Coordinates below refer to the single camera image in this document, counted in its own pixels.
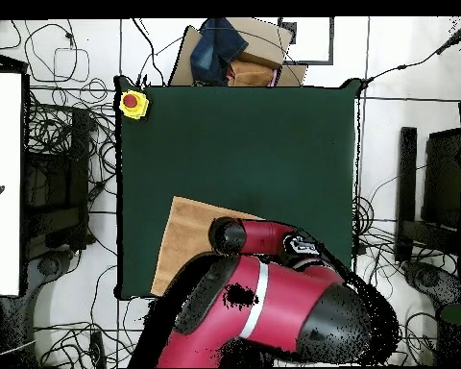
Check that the tan terry towel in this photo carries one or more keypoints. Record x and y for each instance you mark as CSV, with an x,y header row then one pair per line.
x,y
184,238

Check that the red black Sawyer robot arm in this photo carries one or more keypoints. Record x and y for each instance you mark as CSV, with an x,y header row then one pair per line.
x,y
276,300

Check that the black flat bar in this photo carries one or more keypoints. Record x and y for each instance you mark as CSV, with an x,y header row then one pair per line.
x,y
407,192

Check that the dark green tablecloth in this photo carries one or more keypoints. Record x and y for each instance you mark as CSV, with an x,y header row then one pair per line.
x,y
253,153

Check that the folded tan towel in box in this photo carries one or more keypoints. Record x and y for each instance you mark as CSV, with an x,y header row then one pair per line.
x,y
249,75

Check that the yellow red emergency stop button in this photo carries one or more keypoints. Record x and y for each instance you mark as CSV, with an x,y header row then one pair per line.
x,y
132,103

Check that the blue denim jeans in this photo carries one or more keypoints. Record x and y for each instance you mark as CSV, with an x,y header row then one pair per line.
x,y
215,50

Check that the black equipment stand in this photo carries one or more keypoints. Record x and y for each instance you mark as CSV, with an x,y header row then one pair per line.
x,y
78,153

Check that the brown cardboard box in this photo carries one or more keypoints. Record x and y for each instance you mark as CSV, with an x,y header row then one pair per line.
x,y
265,42

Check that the black stand leg with knob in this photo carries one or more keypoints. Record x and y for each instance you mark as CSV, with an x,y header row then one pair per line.
x,y
50,265
430,276

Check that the black box stand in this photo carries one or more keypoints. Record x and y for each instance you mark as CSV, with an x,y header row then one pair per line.
x,y
443,173

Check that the white rectangular board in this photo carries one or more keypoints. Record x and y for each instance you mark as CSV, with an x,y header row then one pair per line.
x,y
2,184

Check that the black rectangular frame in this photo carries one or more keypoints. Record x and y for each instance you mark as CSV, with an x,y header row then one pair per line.
x,y
331,38

